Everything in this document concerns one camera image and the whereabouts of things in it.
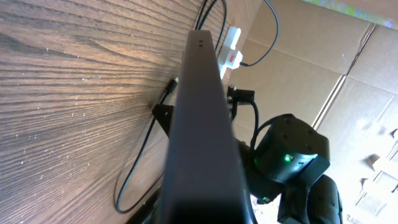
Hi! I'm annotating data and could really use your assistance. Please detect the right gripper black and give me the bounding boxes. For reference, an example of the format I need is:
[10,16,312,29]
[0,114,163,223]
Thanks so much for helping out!
[152,85,256,136]

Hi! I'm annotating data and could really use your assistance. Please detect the Samsung Galaxy smartphone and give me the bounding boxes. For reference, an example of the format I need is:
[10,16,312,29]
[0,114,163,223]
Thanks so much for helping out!
[158,30,252,223]

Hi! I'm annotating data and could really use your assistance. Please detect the white charger plug adapter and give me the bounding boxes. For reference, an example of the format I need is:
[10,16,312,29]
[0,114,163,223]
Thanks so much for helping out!
[222,49,243,69]

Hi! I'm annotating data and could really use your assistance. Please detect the white power strip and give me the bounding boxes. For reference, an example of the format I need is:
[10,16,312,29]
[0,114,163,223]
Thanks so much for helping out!
[217,26,241,80]

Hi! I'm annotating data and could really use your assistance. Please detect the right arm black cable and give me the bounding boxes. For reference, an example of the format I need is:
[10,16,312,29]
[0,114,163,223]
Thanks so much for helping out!
[249,99,271,150]

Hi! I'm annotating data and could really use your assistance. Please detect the cardboard box wall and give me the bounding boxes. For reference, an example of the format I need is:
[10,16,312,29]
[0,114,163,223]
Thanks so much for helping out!
[229,0,397,223]

